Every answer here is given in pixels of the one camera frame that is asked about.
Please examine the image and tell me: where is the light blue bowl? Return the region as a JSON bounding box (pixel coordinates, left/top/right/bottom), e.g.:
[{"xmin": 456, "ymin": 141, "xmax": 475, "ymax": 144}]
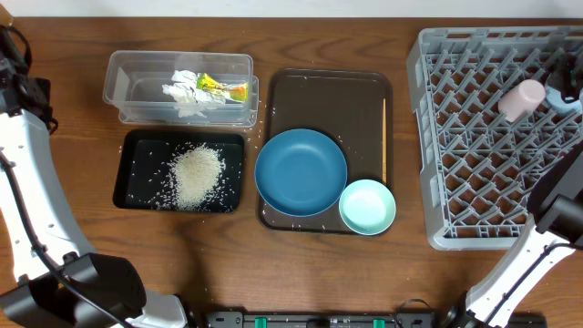
[{"xmin": 545, "ymin": 73, "xmax": 582, "ymax": 117}]

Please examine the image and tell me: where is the black plastic tray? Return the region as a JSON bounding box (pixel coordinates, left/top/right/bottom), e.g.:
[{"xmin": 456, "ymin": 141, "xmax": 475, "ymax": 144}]
[{"xmin": 113, "ymin": 129, "xmax": 244, "ymax": 213}]

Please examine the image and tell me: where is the grey dishwasher rack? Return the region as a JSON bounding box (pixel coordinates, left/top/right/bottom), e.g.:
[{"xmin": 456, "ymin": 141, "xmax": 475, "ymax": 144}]
[{"xmin": 406, "ymin": 26, "xmax": 582, "ymax": 251}]

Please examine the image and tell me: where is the brown serving tray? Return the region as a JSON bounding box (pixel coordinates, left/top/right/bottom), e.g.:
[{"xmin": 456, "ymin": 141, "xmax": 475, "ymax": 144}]
[{"xmin": 257, "ymin": 69, "xmax": 394, "ymax": 235}]

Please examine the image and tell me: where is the pink cup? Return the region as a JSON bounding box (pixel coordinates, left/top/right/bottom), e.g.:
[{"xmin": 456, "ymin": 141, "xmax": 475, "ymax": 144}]
[{"xmin": 497, "ymin": 79, "xmax": 546, "ymax": 122}]

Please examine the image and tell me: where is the clear plastic bin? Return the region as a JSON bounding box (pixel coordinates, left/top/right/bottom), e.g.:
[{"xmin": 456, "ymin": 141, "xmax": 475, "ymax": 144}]
[{"xmin": 103, "ymin": 50, "xmax": 259, "ymax": 128}]

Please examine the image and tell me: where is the white rice pile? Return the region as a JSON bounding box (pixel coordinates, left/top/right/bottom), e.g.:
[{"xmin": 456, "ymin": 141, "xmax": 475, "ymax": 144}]
[{"xmin": 127, "ymin": 141, "xmax": 242, "ymax": 213}]

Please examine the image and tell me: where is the mint green bowl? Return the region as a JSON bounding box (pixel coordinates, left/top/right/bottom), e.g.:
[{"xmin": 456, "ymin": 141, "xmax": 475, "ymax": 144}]
[{"xmin": 338, "ymin": 179, "xmax": 396, "ymax": 236}]

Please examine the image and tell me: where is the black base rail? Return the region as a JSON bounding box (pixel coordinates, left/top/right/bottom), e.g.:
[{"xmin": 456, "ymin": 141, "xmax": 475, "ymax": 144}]
[{"xmin": 202, "ymin": 310, "xmax": 548, "ymax": 328}]

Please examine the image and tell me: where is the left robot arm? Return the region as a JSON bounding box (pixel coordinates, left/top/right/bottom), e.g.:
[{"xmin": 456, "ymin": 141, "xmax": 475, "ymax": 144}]
[{"xmin": 1, "ymin": 56, "xmax": 188, "ymax": 327}]

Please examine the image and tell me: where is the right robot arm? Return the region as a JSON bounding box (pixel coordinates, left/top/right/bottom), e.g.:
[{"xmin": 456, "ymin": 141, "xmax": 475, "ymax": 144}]
[{"xmin": 440, "ymin": 55, "xmax": 582, "ymax": 327}]

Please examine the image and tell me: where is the wooden chopstick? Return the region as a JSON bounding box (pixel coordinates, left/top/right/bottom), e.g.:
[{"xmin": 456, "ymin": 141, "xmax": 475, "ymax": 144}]
[{"xmin": 382, "ymin": 98, "xmax": 388, "ymax": 186}]

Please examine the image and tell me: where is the white tissue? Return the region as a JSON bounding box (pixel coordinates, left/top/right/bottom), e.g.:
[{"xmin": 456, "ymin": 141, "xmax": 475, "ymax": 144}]
[
  {"xmin": 193, "ymin": 88, "xmax": 226, "ymax": 104},
  {"xmin": 162, "ymin": 70, "xmax": 200, "ymax": 118}
]

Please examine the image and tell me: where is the dark blue plate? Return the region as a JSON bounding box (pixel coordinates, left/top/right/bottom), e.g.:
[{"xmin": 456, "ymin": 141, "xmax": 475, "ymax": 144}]
[{"xmin": 254, "ymin": 128, "xmax": 348, "ymax": 217}]

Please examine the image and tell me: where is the green yellow snack wrapper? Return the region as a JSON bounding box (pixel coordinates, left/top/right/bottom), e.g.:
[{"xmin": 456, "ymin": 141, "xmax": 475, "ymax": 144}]
[{"xmin": 196, "ymin": 73, "xmax": 249, "ymax": 103}]

